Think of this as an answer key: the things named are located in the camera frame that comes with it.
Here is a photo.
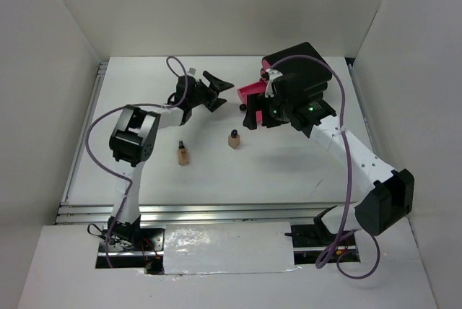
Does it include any aluminium rail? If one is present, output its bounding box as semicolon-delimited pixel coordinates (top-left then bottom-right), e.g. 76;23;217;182
55;202;337;225
346;58;377;152
60;61;108;205

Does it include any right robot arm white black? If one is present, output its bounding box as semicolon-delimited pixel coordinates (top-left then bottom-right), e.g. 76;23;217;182
243;69;415;245

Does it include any square foundation bottle black cap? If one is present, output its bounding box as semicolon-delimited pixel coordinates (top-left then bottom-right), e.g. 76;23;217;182
228;129;240;149

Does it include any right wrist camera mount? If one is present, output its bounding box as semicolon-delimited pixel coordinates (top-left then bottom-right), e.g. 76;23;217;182
264;69;282;98

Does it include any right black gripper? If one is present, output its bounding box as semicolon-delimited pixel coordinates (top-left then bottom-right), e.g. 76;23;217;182
243;91;292;129

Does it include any BB foundation pump bottle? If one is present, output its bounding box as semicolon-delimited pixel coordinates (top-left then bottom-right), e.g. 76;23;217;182
177;140;190;166

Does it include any black drawer organizer case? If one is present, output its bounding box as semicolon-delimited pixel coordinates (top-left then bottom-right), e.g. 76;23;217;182
258;41;333;108

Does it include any aluminium right rail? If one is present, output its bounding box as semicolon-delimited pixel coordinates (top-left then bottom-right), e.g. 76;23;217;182
346;58;377;152

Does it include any white foil-taped board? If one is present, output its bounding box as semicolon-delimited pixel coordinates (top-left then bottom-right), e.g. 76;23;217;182
163;222;296;275

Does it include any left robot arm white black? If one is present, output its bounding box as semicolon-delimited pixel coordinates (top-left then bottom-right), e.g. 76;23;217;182
108;71;234;251

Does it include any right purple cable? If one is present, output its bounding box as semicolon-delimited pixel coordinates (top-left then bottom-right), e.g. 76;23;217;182
266;54;382;280

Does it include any aluminium front rail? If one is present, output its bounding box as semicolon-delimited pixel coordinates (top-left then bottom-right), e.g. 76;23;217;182
55;202;337;225

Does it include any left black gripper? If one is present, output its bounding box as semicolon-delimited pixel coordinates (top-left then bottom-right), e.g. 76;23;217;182
188;71;232;112

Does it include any purple cable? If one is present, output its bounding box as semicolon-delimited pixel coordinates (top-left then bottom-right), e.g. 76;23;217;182
266;54;382;280
85;56;196;269

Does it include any pink top drawer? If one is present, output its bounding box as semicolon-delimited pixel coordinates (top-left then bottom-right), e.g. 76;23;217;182
260;61;271;82

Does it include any aluminium left rail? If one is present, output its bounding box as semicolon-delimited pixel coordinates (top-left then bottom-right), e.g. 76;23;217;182
60;61;108;205

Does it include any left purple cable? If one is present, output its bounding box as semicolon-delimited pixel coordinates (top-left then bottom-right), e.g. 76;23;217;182
85;56;196;269

